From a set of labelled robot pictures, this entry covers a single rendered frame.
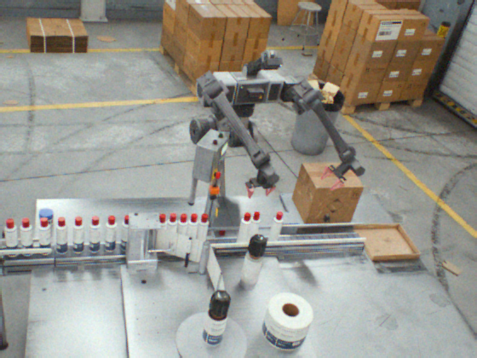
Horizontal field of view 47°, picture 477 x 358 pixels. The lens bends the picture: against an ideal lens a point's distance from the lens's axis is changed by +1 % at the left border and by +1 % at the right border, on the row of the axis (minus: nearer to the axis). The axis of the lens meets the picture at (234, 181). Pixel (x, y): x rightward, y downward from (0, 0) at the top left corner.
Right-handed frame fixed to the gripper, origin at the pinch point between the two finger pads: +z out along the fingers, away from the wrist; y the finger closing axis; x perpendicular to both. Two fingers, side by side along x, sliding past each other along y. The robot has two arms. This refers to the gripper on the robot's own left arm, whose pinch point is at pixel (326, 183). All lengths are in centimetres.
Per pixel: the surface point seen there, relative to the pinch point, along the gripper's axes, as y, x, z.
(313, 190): -5.4, 3.5, 8.2
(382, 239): 19, 51, 2
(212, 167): -1, -68, 29
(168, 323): 42, -61, 87
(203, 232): 2, -44, 59
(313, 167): -21.8, 8.6, 0.5
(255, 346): 65, -37, 67
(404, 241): 23, 61, -6
